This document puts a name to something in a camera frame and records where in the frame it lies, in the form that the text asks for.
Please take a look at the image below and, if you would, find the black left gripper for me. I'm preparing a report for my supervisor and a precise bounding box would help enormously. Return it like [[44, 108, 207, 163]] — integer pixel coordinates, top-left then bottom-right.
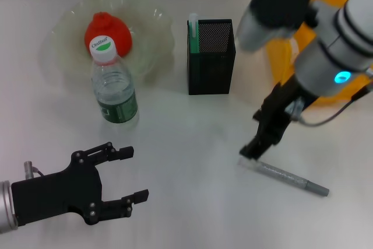
[[10, 142, 150, 226]]

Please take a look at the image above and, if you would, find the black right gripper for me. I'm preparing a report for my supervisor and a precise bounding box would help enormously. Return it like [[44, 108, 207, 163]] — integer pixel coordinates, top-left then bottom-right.
[[240, 76, 306, 162]]

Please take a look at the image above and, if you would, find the grey marker pen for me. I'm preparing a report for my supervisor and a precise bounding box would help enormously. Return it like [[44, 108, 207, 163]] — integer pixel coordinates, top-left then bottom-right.
[[238, 157, 330, 197]]

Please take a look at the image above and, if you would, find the clear water bottle green label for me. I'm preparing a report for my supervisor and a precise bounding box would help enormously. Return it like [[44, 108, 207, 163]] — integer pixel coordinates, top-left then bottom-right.
[[89, 35, 140, 129]]

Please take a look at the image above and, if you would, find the green pen with white clip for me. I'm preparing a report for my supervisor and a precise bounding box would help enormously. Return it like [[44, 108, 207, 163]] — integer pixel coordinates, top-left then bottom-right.
[[188, 12, 200, 54]]

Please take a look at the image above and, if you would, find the red-orange knobbed orange fruit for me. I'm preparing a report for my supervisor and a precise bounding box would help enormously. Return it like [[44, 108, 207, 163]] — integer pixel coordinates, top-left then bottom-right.
[[84, 11, 133, 59]]

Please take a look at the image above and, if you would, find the black mesh pen holder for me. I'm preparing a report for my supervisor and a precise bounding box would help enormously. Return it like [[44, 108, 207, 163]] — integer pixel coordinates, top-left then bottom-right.
[[186, 19, 236, 96]]

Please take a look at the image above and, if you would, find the clear greenish glass fruit plate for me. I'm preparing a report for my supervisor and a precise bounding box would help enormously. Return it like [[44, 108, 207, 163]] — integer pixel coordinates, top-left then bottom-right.
[[39, 0, 175, 85]]

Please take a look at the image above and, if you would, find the right gripper cable with connector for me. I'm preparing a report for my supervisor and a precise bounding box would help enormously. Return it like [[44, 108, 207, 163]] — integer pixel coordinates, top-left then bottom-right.
[[287, 84, 373, 127]]

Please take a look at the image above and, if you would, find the gripper cable with connector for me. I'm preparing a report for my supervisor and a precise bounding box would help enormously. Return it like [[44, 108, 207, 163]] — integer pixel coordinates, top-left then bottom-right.
[[23, 160, 46, 178], [287, 84, 373, 127]]

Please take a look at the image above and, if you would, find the left gripper cable with connector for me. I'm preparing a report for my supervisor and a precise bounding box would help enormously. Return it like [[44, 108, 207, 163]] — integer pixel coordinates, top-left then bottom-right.
[[23, 160, 46, 178]]

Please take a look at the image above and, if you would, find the black-covered right wrist camera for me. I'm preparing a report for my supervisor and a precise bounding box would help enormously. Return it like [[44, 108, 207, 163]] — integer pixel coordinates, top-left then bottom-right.
[[236, 0, 320, 52]]

